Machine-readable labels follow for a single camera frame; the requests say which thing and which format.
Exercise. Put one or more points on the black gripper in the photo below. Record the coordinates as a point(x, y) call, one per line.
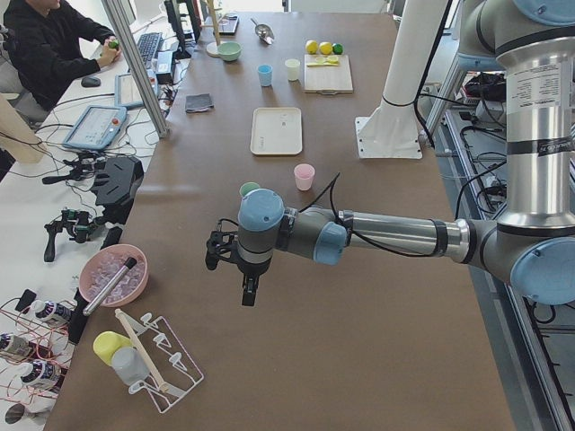
point(252, 269)

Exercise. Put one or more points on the pink cup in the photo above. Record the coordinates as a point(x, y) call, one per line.
point(304, 176)

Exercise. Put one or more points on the pale yellow cup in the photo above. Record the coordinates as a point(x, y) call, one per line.
point(292, 66)

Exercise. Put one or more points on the beige rabbit tray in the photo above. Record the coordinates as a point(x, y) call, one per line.
point(276, 131)

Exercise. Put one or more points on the green cup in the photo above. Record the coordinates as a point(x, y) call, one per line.
point(248, 187)

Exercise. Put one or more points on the metal tube black tip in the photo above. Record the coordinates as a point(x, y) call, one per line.
point(116, 278)

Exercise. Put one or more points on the clear plastic cup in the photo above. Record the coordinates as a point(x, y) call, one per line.
point(129, 365)

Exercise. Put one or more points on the yellow upside-down cup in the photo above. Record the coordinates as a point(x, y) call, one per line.
point(107, 343)

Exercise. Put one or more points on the grey folded cloth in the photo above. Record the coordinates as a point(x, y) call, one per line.
point(198, 103)

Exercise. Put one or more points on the blue cup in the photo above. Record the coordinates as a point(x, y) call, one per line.
point(265, 74)

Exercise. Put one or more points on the blue teach pendant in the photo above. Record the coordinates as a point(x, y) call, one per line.
point(126, 93)
point(96, 128)

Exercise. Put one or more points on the wooden cutting board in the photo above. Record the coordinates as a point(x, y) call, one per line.
point(328, 79)

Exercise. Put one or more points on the mint green bowl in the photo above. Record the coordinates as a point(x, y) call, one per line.
point(229, 51)

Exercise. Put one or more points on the yellow plastic knife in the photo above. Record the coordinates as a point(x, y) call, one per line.
point(318, 64)

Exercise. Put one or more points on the wooden mug tree stand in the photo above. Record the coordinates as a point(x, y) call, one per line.
point(212, 47)

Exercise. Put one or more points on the whole yellow lemon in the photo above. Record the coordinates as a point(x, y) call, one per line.
point(325, 48)
point(311, 47)

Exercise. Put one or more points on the green lime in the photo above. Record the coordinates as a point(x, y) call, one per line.
point(337, 49)

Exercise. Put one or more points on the metal scoop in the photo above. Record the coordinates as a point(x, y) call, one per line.
point(264, 32)

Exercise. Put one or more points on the black keyboard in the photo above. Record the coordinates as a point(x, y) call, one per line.
point(148, 45)

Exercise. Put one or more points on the seated person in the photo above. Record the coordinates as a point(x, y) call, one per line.
point(55, 45)

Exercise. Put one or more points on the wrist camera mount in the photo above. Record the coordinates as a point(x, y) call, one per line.
point(222, 245)

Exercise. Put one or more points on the white wire rack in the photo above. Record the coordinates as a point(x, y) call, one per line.
point(173, 372)

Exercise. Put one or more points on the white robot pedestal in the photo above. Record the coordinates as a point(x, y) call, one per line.
point(391, 131)

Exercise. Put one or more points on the aluminium frame post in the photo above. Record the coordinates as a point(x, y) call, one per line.
point(119, 21)

